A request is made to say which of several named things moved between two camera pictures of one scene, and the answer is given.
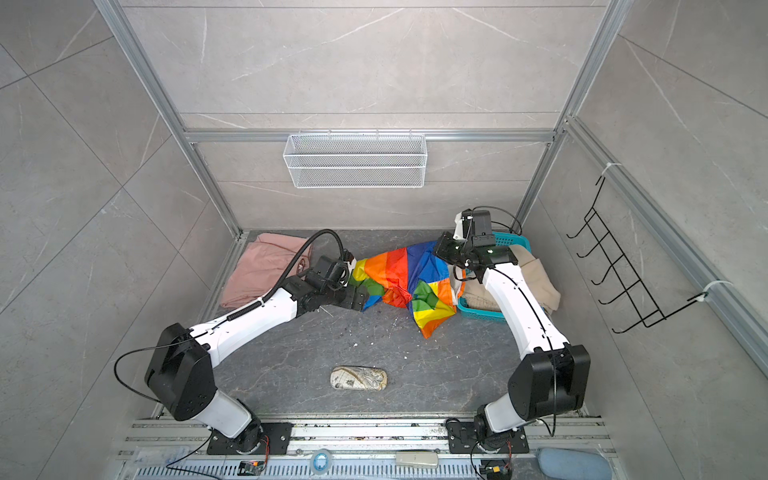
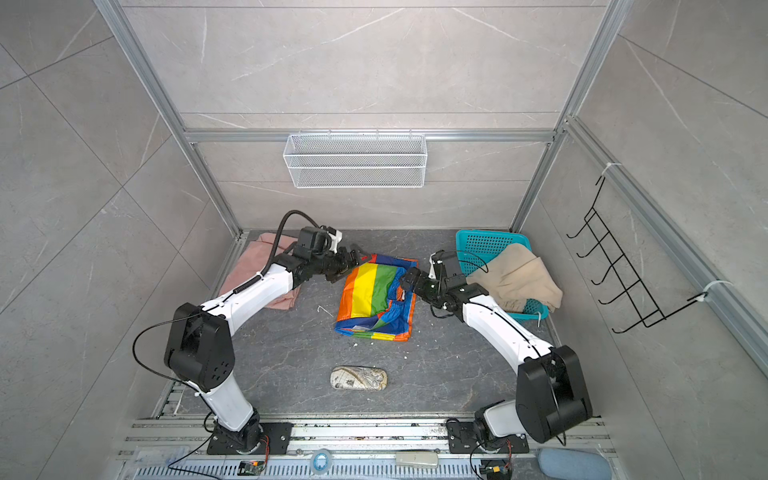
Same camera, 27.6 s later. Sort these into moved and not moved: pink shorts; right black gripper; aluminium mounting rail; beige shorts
Moved: right black gripper
Not moved: pink shorts; beige shorts; aluminium mounting rail
